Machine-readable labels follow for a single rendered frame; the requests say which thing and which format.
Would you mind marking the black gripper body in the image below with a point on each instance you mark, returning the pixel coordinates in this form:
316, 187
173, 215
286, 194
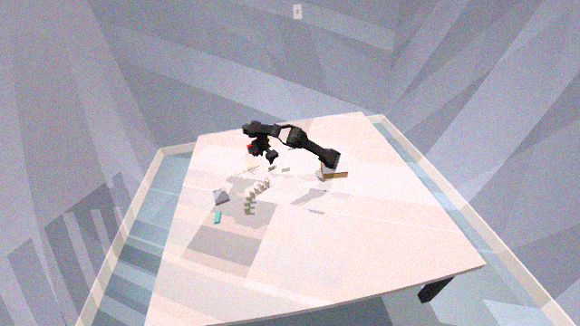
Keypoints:
270, 154

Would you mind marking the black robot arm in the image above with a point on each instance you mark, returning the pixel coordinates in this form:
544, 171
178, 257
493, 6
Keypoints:
297, 138

